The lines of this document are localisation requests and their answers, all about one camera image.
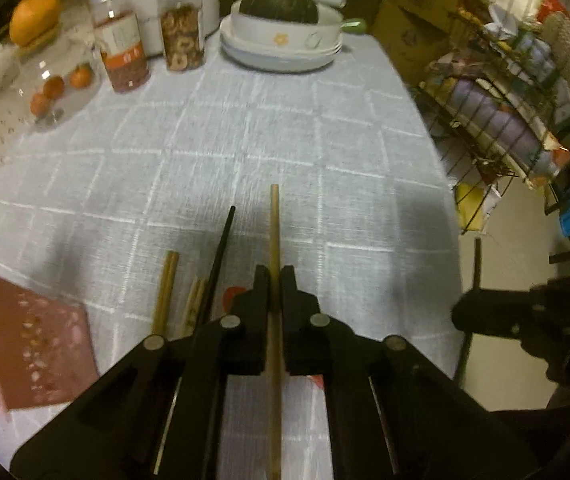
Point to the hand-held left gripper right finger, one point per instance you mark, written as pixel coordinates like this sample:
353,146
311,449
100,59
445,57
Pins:
297,320

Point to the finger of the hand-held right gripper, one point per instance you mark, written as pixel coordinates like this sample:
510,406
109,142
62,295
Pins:
490,310

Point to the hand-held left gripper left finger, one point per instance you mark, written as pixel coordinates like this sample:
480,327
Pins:
252,320

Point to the red plastic spoon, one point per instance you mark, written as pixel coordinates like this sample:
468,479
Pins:
235,296

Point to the black chopstick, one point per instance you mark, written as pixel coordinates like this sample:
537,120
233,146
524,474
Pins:
165,290

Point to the light wooden chopstick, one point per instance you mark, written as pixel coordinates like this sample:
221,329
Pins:
275,230

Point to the pink perforated utensil holder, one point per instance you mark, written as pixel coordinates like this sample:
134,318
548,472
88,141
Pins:
40,340

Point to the yellow paper sheet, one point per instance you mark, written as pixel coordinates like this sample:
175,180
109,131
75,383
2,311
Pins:
470,202

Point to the purple packet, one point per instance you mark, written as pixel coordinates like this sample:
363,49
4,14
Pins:
490,110

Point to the white bowls with green pumpkin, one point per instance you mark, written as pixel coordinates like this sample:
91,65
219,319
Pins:
275,60

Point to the glass jar with cork lid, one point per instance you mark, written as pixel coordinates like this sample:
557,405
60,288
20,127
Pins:
60,105

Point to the small tangerine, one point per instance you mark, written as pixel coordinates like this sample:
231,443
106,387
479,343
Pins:
81,76
40,104
54,86

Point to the red spice jar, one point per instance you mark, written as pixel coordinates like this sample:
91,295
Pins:
122,45

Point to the white electric pot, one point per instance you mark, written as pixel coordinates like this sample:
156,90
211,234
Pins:
210,5

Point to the large orange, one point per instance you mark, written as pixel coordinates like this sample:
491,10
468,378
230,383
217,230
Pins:
35,16

